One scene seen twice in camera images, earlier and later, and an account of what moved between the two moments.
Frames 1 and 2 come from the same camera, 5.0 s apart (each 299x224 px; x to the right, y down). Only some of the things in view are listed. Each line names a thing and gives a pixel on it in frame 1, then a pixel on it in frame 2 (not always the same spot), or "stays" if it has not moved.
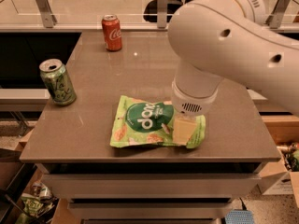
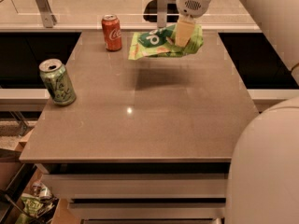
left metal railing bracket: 48,18 stays
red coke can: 111,28 stays
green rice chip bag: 144,122 → 162,43
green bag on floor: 32,204 stays
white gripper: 191,103 → 193,6
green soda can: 58,82 stays
